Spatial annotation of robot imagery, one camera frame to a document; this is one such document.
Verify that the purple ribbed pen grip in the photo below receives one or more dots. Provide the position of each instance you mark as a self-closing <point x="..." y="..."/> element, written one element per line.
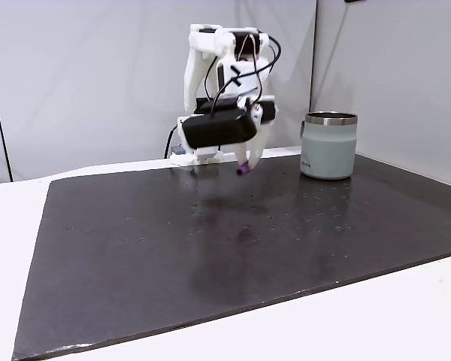
<point x="243" y="171"/>

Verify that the grey-green steel mug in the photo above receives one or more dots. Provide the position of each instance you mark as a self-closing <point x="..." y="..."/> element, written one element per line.
<point x="327" y="150"/>

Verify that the black rubber mat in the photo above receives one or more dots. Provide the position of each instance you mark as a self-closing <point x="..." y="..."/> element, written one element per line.
<point x="173" y="244"/>

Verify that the black camera box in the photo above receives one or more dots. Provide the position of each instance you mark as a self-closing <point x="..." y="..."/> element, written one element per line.
<point x="218" y="129"/>

